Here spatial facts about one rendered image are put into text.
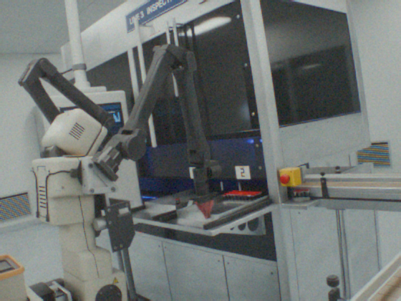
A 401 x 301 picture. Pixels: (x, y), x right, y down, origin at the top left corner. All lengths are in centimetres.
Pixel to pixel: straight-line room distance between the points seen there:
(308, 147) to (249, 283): 73
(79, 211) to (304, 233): 105
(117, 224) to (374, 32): 557
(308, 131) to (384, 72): 450
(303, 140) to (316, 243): 51
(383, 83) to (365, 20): 103
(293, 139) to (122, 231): 88
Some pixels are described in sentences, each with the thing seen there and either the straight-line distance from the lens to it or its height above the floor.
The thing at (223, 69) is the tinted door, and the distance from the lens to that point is 181.
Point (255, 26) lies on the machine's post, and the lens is 168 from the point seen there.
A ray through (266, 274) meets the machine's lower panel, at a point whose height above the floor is 53.
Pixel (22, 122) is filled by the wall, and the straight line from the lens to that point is 685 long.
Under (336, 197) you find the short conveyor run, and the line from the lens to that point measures 165.
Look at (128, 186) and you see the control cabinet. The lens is 235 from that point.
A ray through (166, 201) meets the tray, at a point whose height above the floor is 89.
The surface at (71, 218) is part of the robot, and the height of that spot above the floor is 103.
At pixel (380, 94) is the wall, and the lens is 633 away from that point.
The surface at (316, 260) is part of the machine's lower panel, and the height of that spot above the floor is 52.
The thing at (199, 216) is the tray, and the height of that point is 90.
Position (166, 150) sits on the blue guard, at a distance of 219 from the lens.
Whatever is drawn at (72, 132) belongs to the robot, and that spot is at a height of 131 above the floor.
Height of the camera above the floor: 127
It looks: 3 degrees down
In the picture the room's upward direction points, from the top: 9 degrees counter-clockwise
